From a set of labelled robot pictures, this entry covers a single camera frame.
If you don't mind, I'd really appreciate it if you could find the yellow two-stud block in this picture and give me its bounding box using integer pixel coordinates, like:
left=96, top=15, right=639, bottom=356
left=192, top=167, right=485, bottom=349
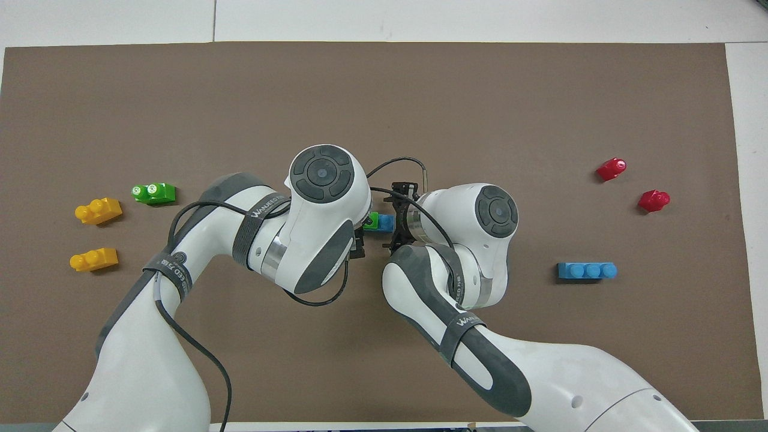
left=75, top=197, right=123, bottom=226
left=70, top=248, right=119, bottom=272

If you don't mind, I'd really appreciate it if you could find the red one-stud block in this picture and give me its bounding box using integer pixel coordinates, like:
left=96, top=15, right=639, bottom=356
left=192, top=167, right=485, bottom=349
left=638, top=190, right=671, bottom=213
left=596, top=158, right=627, bottom=182

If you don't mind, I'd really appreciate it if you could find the brown table mat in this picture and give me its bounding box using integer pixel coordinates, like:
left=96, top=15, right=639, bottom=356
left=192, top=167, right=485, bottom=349
left=0, top=41, right=763, bottom=424

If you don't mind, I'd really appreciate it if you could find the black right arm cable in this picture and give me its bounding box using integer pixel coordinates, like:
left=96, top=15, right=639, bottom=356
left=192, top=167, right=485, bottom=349
left=366, top=157, right=466, bottom=301

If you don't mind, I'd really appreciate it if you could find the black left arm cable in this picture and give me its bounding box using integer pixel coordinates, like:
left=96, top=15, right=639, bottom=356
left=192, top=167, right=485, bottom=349
left=153, top=201, right=352, bottom=432

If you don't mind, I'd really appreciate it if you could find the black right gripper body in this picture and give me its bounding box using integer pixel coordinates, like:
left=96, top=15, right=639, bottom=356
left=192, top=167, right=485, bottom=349
left=389, top=181, right=421, bottom=253

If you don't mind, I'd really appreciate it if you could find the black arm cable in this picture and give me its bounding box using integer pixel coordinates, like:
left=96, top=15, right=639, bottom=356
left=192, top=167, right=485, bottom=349
left=366, top=157, right=466, bottom=301
left=153, top=201, right=352, bottom=432

